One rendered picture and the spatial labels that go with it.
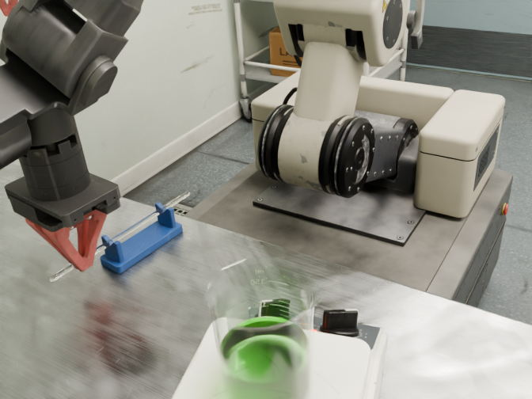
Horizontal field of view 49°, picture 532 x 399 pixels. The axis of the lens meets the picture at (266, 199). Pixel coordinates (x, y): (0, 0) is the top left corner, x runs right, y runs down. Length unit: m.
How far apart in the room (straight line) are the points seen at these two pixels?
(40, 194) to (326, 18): 0.76
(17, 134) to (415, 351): 0.38
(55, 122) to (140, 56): 1.79
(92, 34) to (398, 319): 0.37
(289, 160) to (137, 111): 1.22
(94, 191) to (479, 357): 0.38
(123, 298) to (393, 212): 0.91
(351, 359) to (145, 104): 2.02
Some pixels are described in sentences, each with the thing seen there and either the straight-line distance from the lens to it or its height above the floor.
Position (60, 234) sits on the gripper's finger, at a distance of 0.58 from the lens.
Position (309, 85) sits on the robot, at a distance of 1.21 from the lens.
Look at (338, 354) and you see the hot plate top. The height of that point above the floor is 0.84.
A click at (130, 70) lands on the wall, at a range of 2.28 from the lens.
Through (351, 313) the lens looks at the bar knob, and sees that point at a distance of 0.49.
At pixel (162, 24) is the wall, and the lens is 2.40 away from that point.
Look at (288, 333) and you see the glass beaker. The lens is 0.33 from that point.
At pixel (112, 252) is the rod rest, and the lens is 0.66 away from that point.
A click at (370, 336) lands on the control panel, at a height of 0.80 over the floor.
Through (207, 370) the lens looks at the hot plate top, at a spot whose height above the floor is 0.84.
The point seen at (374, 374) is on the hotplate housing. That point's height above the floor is 0.82.
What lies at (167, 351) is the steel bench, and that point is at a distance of 0.56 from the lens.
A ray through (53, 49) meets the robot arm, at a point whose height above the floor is 1.02.
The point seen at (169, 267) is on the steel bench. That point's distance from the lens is 0.65.
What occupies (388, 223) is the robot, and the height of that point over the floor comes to 0.38.
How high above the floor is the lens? 1.14
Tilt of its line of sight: 31 degrees down
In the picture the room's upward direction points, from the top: 4 degrees counter-clockwise
